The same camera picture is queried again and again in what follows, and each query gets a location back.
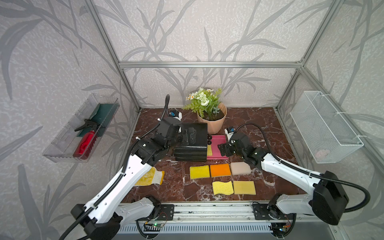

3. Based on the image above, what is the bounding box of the black mini drawer cabinet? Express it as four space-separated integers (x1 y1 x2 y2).
173 123 208 162

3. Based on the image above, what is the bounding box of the orange white sponge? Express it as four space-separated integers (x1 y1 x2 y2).
230 162 252 176

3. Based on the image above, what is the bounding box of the pink bottom drawer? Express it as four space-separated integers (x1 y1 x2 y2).
207 135 228 160

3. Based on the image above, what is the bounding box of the yellow square cellulose sponge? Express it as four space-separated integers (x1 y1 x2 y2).
207 145 213 157

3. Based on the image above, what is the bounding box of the bright yellow sponge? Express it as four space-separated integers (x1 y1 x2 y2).
190 166 211 180

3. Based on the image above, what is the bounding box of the pale yellow sponge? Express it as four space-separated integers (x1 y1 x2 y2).
233 181 256 195

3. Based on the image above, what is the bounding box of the wavy yellow green sponge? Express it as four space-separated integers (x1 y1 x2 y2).
212 181 234 196

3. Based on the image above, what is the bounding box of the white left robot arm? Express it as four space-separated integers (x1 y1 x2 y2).
60 95 182 240

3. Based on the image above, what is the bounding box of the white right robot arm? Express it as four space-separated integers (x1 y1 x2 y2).
219 127 371 226

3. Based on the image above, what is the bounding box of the artificial green flower plant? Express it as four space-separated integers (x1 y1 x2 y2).
183 88 222 121

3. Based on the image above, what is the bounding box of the yellow white work glove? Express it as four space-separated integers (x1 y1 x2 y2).
135 167 165 187

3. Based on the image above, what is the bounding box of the pink item in basket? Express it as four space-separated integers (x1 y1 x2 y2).
315 150 330 161

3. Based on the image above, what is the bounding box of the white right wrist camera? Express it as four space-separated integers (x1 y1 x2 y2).
225 127 236 143

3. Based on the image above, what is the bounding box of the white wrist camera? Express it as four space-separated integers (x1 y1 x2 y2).
169 110 182 121
225 127 236 143

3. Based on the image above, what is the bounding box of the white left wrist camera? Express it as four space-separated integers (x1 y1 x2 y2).
169 110 182 121

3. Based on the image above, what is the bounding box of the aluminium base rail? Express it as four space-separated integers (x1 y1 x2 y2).
119 200 343 240

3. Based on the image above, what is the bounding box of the red handled garden tool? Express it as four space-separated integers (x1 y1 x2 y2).
73 130 97 160

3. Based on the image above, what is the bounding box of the white wire mesh basket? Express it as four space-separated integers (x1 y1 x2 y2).
290 91 364 164

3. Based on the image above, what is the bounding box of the clear plastic wall tray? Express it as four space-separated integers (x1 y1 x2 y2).
43 94 120 163

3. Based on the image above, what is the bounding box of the aluminium cage frame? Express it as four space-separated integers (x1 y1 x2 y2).
91 1 384 170

